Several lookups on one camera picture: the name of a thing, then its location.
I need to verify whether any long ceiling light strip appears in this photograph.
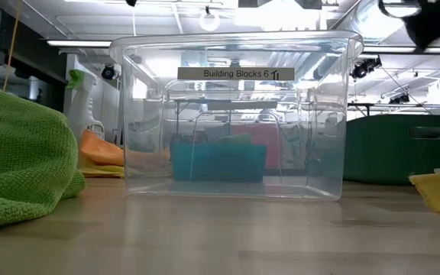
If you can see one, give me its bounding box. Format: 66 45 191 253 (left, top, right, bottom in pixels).
361 46 440 54
46 39 113 48

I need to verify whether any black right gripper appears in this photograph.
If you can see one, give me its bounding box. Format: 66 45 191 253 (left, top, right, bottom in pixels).
377 0 440 51

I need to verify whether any small black ceiling camera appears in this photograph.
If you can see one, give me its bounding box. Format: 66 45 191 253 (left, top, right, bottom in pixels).
389 92 411 105

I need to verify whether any yellow cable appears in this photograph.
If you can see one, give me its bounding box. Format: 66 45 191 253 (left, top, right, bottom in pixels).
2 0 23 93

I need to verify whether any black ceiling camera cluster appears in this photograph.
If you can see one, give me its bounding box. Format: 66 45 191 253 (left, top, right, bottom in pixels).
351 56 383 80

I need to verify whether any clear plastic bin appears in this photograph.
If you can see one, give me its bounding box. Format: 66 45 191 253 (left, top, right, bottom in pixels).
108 30 365 202

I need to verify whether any green microfiber towel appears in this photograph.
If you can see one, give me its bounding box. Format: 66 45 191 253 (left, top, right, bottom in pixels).
0 81 87 233
215 133 253 146

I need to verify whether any grey building blocks label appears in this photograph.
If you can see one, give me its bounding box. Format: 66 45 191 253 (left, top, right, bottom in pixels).
177 66 296 82

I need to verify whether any green plastic basket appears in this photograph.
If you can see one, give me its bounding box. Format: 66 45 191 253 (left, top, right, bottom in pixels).
343 114 440 186

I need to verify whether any white spray bottle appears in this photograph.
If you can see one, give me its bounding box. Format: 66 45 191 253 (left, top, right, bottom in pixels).
66 69 105 148

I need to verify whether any red background panel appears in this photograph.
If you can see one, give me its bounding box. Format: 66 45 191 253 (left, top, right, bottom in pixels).
230 123 283 170

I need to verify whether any black round background camera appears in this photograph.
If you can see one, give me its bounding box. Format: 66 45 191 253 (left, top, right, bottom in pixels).
101 64 116 81

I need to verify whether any round ceiling lamp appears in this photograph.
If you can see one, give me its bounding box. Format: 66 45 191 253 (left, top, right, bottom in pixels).
199 6 222 33

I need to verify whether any black background table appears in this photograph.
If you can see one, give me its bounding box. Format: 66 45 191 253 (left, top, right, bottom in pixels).
348 101 440 117

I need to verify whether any orange microfiber towel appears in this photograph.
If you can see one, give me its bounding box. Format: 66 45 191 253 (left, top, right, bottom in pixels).
79 129 171 169

